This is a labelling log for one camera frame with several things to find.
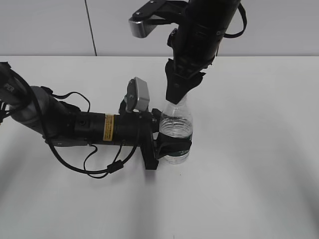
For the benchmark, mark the clear Cestbon water bottle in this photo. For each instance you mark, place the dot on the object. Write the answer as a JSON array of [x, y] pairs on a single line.
[[176, 120]]

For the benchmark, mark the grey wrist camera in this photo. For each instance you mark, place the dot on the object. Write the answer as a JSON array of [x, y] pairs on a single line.
[[156, 12], [137, 96]]

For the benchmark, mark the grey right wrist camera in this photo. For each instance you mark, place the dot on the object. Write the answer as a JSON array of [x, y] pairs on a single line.
[[156, 12]]

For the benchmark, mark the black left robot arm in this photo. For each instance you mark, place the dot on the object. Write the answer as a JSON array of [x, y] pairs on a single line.
[[65, 125]]

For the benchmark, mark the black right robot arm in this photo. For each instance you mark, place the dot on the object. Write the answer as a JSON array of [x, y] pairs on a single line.
[[196, 41]]

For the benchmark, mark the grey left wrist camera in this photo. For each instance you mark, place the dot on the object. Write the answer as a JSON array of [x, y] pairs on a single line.
[[137, 96]]

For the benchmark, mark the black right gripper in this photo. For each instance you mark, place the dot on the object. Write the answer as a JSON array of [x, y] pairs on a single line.
[[183, 70]]

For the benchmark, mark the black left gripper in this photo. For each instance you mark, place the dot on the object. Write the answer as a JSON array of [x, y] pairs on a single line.
[[136, 129]]

